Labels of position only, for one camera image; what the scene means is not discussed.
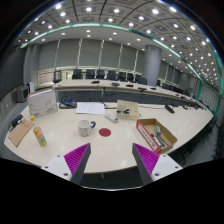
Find long curved conference desk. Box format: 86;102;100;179
39;78;205;108

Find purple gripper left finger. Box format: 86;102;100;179
64;143;91;185

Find yellow drink bottle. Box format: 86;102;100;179
30;115;46;146

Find old grey monitor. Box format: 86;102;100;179
12;86;29;103

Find white mug with blue handle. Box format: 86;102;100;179
78;120;96;137

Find white paper sheets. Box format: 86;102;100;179
76;102;105;115

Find white cardboard box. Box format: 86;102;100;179
28;88;58;117

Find black device on table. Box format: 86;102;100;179
165;105;175;114

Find grey round pillar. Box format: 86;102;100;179
143;45;162;86

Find white power strip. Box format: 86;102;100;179
105;113;119;123

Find red round coaster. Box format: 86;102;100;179
99;128;111;137

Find black tool in box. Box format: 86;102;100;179
151;134;165;147

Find black office chair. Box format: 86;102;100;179
53;70;62;84

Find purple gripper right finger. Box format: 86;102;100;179
132;143;159;185

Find open brown cardboard box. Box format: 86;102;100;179
136;118;177;154

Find beige small box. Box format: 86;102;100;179
117;100;139;120

